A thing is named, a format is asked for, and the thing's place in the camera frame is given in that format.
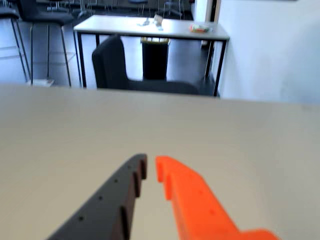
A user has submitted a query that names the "clear plastic cup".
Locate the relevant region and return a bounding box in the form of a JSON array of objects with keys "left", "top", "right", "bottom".
[{"left": 153, "top": 14, "right": 165, "bottom": 27}]

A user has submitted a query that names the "orange green snack packet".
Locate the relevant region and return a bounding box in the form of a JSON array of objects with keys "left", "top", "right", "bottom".
[{"left": 189, "top": 22, "right": 213, "bottom": 34}]

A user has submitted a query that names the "black bar stool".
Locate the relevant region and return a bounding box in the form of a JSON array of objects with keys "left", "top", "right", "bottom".
[
  {"left": 18, "top": 0, "right": 83, "bottom": 88},
  {"left": 0, "top": 6, "right": 31, "bottom": 83}
]

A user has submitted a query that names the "black trash bin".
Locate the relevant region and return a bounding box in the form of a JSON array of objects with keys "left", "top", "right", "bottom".
[{"left": 140, "top": 36, "right": 171, "bottom": 81}]

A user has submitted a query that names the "dark grey upholstered chair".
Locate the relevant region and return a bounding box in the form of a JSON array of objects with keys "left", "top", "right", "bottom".
[{"left": 91, "top": 34, "right": 201, "bottom": 95}]

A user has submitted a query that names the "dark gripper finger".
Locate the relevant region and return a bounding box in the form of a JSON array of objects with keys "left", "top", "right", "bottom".
[{"left": 46, "top": 153, "right": 148, "bottom": 240}]

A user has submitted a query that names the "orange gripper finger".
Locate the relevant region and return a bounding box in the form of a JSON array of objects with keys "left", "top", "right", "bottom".
[{"left": 154, "top": 154, "right": 281, "bottom": 240}]

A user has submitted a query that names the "white table black frame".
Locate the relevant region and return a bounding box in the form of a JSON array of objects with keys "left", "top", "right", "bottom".
[{"left": 73, "top": 14, "right": 230, "bottom": 97}]

